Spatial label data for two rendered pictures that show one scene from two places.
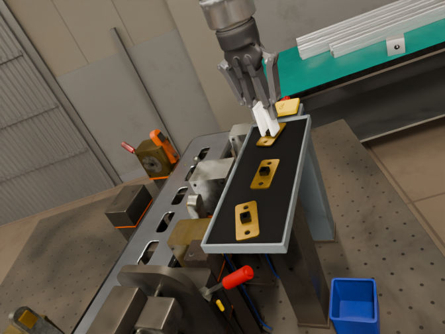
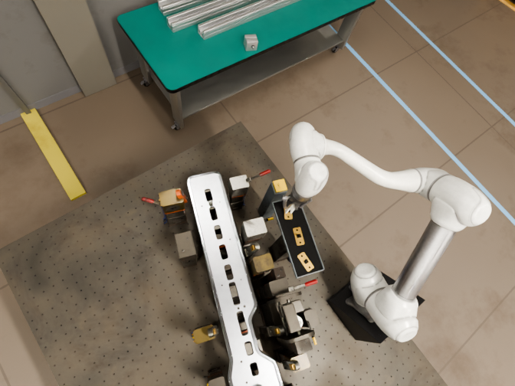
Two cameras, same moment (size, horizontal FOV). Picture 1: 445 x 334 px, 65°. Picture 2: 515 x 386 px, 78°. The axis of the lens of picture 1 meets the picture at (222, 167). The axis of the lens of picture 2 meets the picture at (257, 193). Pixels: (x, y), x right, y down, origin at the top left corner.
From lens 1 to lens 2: 1.28 m
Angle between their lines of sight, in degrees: 53
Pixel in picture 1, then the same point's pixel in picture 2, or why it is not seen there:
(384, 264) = not seen: hidden behind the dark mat
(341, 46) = (209, 31)
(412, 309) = not seen: hidden behind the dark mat
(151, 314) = (296, 307)
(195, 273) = (281, 281)
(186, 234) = (263, 265)
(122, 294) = (290, 308)
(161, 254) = (237, 271)
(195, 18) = not seen: outside the picture
